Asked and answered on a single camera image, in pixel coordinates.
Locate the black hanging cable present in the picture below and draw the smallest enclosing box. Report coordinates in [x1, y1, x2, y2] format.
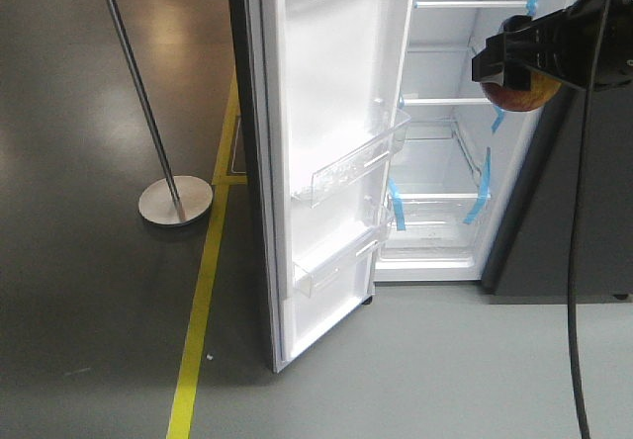
[566, 0, 614, 439]

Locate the white open fridge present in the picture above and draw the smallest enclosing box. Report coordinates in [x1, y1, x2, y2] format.
[375, 0, 632, 303]

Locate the fridge door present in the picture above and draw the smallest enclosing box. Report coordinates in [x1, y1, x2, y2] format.
[229, 0, 412, 373]

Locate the red yellow apple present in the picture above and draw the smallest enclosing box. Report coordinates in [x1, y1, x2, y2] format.
[481, 72, 562, 112]

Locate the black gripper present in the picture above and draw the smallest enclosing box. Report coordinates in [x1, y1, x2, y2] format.
[471, 0, 632, 91]

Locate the matte silver stanchion post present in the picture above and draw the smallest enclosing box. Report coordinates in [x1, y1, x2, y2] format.
[105, 0, 214, 226]

